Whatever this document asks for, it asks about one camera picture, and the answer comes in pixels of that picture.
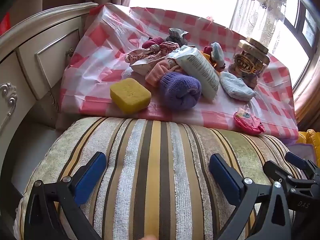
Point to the cream carved dresser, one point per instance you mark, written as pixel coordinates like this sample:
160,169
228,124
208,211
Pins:
37,55

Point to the pink white checkered tablecloth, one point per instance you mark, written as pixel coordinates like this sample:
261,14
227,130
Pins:
105,37

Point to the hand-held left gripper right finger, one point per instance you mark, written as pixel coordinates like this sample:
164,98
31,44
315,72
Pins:
225,177

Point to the black white gingham pouch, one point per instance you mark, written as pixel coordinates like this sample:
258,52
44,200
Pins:
172,38

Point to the yellow sponge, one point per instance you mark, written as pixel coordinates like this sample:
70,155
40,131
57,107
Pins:
130,95

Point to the light blue sock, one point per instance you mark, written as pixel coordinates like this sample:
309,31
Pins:
235,85

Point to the red paper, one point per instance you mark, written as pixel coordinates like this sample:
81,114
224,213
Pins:
5,22

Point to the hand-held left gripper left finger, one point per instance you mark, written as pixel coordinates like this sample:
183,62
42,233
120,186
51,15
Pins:
90,177

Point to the floral fabric scrunchie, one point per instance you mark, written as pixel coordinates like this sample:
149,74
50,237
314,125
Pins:
150,52

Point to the dark window frame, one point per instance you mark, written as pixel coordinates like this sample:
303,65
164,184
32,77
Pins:
300,17

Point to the white tissue pack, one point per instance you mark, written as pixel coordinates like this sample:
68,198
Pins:
202,70

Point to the striped sofa cushion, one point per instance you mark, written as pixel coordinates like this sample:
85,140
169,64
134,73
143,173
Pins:
155,167

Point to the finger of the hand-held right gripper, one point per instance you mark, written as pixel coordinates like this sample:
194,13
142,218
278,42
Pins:
277,171
297,159

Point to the small pink pouch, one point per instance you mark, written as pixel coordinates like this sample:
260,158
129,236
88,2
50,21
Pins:
246,122

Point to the purple knitted sock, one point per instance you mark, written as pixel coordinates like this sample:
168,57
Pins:
180,90

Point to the magenta knit sock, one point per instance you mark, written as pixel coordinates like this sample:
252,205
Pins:
155,42
206,49

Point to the pink terry cloth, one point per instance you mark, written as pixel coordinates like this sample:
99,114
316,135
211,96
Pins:
157,72

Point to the pink floral curtain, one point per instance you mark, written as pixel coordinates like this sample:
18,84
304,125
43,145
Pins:
307,100

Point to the white lace curtain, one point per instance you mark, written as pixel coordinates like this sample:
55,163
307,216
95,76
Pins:
260,12

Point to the clear jar with gold lid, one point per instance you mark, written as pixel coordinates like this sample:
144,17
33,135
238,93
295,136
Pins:
246,65

